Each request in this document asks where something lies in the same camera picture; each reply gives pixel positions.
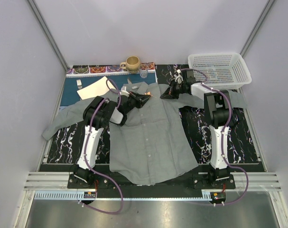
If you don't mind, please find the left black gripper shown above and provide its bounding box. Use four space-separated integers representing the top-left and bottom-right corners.
124 92 151 115

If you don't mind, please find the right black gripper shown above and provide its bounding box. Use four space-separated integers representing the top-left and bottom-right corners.
160 79 186 100

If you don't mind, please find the grey button shirt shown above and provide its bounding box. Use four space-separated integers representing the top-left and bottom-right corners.
41 81 247 186

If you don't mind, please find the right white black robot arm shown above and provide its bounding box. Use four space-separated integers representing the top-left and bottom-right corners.
160 68 232 189

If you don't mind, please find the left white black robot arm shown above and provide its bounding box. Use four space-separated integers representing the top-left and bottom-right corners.
72 92 152 188

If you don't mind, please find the small clear glass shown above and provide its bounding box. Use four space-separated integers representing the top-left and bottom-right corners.
139 64 149 78

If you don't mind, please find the tan ceramic mug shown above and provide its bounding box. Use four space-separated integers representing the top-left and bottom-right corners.
120 56 140 74

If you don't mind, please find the beige square plate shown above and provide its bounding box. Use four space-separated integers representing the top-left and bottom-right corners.
77 76 115 100

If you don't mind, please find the white plastic mesh basket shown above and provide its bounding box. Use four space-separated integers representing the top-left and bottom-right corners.
188 53 252 90

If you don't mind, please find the silver fork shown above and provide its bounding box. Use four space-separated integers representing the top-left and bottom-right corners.
76 79 83 90

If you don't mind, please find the blue patterned placemat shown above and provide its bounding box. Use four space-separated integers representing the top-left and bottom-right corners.
60 62 157 109

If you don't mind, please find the black marble pattern mat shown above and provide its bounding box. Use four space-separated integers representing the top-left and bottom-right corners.
45 64 265 172

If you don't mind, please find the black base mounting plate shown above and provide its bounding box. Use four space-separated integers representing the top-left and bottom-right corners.
67 166 235 200

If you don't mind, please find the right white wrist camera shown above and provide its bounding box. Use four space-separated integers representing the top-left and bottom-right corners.
174 69 184 84

